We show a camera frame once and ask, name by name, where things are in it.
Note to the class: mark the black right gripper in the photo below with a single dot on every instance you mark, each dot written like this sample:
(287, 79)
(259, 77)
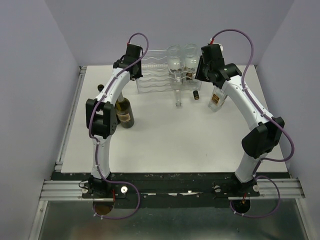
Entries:
(199, 75)

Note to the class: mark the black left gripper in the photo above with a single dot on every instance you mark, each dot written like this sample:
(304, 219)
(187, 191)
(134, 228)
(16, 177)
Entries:
(138, 74)

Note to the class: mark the round clear bottle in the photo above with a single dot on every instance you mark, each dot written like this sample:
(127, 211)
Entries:
(174, 61)
(191, 57)

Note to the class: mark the clear square bottle brown label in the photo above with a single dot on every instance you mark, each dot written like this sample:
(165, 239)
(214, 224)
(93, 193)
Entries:
(189, 77)

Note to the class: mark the clear tall bottle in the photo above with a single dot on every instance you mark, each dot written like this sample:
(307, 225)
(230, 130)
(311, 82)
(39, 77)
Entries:
(176, 83)

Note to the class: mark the dark wine bottle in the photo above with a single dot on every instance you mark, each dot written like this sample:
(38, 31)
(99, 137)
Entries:
(124, 112)

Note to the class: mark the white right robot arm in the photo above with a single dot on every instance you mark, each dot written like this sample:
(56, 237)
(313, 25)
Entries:
(264, 129)

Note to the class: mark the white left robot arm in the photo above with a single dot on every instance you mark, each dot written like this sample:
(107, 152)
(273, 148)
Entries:
(101, 119)

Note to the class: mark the small black bottle cap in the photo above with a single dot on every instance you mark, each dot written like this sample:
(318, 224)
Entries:
(196, 95)

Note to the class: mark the clear flask bottle black cap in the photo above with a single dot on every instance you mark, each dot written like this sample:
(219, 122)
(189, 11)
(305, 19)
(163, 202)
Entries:
(217, 99)

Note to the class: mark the green wine bottle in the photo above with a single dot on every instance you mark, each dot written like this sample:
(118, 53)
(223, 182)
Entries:
(100, 87)

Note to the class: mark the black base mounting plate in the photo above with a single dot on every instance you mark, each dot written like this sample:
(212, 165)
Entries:
(168, 190)

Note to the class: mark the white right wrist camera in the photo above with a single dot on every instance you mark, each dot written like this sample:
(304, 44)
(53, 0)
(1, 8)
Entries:
(220, 45)

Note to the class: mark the white wire wine rack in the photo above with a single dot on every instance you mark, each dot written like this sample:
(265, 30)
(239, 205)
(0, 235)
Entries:
(156, 75)

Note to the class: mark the aluminium rail frame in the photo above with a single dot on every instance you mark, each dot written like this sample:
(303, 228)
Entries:
(164, 139)

